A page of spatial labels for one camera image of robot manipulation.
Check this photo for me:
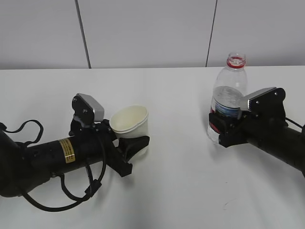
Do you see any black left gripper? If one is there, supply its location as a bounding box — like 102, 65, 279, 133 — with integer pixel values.
69, 119, 150, 177

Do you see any clear plastic water bottle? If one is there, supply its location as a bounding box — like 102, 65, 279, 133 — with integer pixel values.
206, 52, 248, 145

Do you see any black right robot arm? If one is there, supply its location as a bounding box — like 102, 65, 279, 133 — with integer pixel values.
209, 113, 305, 174

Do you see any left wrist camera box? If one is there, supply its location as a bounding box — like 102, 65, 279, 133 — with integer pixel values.
71, 93, 105, 128

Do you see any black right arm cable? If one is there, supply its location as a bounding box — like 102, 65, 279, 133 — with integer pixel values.
285, 116, 305, 129

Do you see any white paper cup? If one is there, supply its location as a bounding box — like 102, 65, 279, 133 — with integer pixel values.
110, 104, 150, 157

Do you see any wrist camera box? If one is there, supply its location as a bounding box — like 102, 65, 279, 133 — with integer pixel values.
71, 93, 105, 128
238, 87, 286, 120

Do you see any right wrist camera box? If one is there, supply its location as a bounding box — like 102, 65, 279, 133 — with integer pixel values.
238, 87, 286, 120

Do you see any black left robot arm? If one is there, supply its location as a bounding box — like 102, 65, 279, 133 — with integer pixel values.
0, 119, 150, 198

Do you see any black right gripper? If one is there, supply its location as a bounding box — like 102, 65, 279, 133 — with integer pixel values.
209, 112, 288, 147

